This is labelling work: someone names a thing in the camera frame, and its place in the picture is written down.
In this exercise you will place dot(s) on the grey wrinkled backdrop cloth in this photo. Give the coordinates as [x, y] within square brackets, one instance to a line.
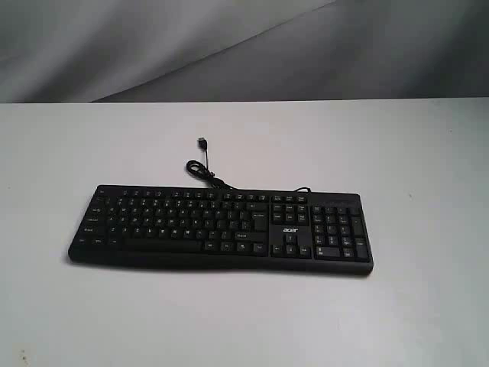
[219, 51]

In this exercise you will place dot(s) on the black acer keyboard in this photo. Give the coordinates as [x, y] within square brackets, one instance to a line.
[219, 229]

